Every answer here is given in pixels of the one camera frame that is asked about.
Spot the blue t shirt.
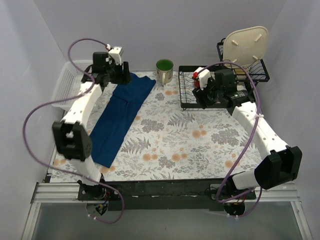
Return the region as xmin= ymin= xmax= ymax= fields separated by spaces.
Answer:
xmin=90 ymin=73 xmax=156 ymax=168

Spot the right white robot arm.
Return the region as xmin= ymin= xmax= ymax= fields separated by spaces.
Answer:
xmin=192 ymin=67 xmax=303 ymax=199

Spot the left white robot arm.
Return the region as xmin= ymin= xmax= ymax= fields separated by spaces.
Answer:
xmin=52 ymin=46 xmax=131 ymax=200

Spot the green inside floral mug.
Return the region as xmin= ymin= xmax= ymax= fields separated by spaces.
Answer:
xmin=156 ymin=59 xmax=174 ymax=86

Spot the white plastic basket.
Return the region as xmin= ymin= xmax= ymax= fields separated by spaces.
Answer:
xmin=51 ymin=60 xmax=93 ymax=111

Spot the cream square plastic lid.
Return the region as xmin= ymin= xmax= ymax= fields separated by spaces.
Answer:
xmin=222 ymin=26 xmax=269 ymax=67

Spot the floral table mat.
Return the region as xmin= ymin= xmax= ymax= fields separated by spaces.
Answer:
xmin=49 ymin=70 xmax=282 ymax=183

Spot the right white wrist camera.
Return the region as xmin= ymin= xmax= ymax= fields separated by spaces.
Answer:
xmin=192 ymin=67 xmax=211 ymax=90

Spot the black wire dish rack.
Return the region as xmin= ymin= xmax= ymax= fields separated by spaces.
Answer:
xmin=177 ymin=37 xmax=271 ymax=111

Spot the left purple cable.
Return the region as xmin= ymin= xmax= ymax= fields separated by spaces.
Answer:
xmin=23 ymin=37 xmax=126 ymax=224

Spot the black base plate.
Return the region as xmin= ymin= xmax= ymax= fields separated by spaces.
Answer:
xmin=77 ymin=178 xmax=257 ymax=212

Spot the aluminium frame rail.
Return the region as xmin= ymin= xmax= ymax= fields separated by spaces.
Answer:
xmin=31 ymin=182 xmax=301 ymax=203

